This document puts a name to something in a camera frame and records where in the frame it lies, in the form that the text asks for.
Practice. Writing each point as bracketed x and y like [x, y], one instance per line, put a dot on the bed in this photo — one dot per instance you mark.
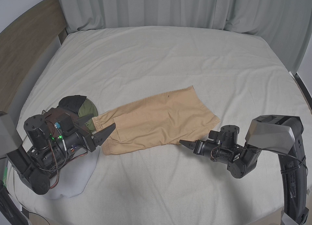
[170, 55]

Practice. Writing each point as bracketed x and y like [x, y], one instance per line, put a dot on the black garment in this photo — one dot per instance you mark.
[70, 103]

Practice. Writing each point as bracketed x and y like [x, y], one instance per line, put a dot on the brown garment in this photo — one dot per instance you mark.
[61, 113]

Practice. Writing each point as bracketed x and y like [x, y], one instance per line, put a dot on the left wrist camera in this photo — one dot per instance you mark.
[66, 125]

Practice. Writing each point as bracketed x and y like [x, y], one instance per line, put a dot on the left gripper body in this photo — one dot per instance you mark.
[80, 143]

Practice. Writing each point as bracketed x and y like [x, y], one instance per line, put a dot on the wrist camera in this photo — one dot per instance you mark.
[66, 125]
[214, 135]

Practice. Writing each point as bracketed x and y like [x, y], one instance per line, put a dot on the tan shorts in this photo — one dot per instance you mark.
[158, 121]

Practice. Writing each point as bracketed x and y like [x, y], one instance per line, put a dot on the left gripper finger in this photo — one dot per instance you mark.
[82, 124]
[102, 135]

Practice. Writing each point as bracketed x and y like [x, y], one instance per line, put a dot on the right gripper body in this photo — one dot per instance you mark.
[203, 148]

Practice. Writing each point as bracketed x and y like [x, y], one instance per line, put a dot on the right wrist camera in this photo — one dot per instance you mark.
[214, 135]

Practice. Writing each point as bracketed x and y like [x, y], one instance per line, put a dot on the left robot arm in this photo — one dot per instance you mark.
[36, 131]

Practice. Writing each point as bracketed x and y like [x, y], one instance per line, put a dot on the white garment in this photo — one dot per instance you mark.
[73, 182]

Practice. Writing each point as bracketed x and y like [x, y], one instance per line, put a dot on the green garment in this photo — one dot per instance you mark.
[89, 108]

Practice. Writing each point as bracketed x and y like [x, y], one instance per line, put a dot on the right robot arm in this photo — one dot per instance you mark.
[268, 133]

